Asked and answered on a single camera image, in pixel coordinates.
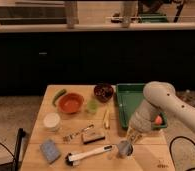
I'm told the small green cup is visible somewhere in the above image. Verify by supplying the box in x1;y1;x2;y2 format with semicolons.
87;100;98;114

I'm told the white handled brush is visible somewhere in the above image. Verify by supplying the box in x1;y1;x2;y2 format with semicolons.
65;145;112;166

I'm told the metal cup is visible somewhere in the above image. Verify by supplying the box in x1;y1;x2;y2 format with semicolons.
117;140;133;158

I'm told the blue folded towel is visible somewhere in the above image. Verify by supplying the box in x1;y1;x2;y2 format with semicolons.
40;139;61;164

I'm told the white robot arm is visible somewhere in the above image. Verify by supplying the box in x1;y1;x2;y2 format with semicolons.
126;81;195;144

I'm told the green pepper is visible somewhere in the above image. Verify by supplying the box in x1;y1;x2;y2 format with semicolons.
52;89;67;107

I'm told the green plastic tray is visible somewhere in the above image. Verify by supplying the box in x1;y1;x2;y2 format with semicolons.
116;83;168;131

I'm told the orange bowl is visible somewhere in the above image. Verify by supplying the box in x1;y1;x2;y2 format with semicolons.
58;93;84;114

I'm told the yellow banana piece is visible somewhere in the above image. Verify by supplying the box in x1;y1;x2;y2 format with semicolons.
103;109;110;129

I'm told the dark brown bowl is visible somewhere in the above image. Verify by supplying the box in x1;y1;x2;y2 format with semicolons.
94;83;114;103

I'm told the orange ball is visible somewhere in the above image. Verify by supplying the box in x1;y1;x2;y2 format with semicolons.
154;115;163;125

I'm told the white lidded cup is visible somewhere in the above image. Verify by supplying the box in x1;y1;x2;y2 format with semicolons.
43;113;61;131

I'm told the black stand left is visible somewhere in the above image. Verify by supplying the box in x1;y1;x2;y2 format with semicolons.
0;128;26;171

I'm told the black cable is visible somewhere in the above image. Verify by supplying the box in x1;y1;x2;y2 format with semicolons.
169;135;195;171

